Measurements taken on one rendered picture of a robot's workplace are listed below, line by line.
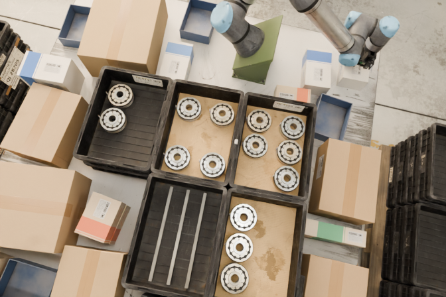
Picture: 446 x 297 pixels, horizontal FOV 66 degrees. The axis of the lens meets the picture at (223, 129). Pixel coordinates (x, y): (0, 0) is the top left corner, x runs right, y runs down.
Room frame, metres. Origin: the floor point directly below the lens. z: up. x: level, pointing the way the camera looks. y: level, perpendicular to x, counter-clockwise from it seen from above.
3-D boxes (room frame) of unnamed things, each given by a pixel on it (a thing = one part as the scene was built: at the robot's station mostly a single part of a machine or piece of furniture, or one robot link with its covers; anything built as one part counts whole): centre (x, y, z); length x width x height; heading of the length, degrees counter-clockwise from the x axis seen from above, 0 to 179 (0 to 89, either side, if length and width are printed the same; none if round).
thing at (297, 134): (0.51, -0.29, 0.86); 0.10 x 0.10 x 0.01
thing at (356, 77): (0.90, -0.60, 0.75); 0.20 x 0.12 x 0.09; 174
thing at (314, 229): (0.10, -0.49, 0.79); 0.24 x 0.06 x 0.06; 84
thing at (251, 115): (0.52, -0.15, 0.86); 0.10 x 0.10 x 0.01
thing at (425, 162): (0.51, -1.19, 0.37); 0.40 x 0.30 x 0.45; 173
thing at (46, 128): (0.41, 0.74, 0.78); 0.30 x 0.22 x 0.16; 170
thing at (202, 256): (0.03, 0.12, 0.87); 0.40 x 0.30 x 0.11; 176
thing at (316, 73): (0.85, -0.41, 0.74); 0.20 x 0.12 x 0.09; 178
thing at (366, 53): (0.88, -0.59, 0.90); 0.09 x 0.08 x 0.12; 174
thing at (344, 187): (0.32, -0.53, 0.78); 0.30 x 0.22 x 0.16; 173
